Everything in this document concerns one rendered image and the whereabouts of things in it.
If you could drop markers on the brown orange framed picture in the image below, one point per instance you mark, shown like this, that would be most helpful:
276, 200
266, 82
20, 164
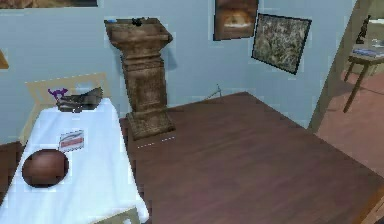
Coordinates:
235, 18

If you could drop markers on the white bed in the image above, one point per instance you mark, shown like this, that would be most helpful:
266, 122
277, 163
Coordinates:
100, 160

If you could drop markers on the small black object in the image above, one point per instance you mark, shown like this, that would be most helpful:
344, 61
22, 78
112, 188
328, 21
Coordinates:
137, 22

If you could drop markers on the grey speckled framed picture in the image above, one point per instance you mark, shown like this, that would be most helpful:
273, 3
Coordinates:
280, 43

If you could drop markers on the small blue object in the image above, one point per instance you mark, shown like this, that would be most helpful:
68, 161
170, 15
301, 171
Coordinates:
111, 21

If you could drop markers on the white red book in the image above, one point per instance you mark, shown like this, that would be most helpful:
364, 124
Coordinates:
71, 141

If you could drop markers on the purple toy figure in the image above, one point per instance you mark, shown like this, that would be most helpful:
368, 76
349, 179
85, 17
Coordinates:
57, 93

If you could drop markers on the brown ball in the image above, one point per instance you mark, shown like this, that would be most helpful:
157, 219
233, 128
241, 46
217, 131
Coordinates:
45, 167

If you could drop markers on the brown wooden table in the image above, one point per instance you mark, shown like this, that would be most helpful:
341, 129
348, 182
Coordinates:
361, 66

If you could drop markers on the dark brown framed picture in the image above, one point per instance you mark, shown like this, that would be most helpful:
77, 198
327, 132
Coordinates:
46, 2

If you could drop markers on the blue book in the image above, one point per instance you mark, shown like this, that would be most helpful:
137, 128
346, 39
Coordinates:
368, 52

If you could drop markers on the dark statuette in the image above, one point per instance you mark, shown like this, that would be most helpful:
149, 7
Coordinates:
362, 31

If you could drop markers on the tan wooden shelf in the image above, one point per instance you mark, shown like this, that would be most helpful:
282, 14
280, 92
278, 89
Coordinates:
3, 60

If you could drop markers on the brown stone pedestal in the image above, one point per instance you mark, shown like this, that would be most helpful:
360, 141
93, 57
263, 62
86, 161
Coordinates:
143, 76

